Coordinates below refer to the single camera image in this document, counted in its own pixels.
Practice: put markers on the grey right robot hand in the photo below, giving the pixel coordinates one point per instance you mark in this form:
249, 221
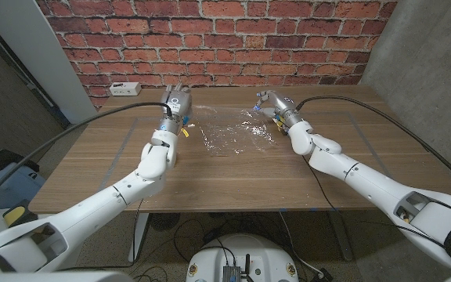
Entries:
282, 103

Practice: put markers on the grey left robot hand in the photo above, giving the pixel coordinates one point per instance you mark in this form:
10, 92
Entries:
176, 103

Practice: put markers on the clear plastic wrap sheet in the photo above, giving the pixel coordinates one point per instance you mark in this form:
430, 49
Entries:
233, 133

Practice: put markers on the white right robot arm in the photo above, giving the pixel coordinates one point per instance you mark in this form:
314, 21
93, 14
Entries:
366, 184

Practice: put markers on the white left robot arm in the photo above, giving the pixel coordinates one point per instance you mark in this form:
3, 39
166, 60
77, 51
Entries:
92, 213

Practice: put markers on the white power strip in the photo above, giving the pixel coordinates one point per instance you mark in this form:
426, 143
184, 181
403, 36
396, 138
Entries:
125, 89

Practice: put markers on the red brick print backdrop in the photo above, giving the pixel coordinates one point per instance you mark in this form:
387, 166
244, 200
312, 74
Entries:
217, 39

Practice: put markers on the black round fan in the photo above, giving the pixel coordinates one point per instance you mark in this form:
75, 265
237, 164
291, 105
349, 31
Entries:
162, 221

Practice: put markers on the white table leg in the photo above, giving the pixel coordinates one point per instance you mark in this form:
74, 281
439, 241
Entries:
139, 235

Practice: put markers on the grey table leg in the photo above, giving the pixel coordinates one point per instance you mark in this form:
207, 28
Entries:
341, 235

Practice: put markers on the white robot torso base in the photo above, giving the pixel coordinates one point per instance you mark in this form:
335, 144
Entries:
245, 250

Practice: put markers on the dark wood-grain door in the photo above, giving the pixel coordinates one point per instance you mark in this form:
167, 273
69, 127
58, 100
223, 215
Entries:
6, 109

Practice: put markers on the black plug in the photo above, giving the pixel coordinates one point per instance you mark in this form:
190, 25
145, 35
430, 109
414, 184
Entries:
325, 275

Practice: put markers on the small grey electronics box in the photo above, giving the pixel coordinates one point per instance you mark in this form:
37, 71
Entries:
231, 273

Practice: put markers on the yellow and black tool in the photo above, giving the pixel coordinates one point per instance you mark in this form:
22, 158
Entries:
14, 214

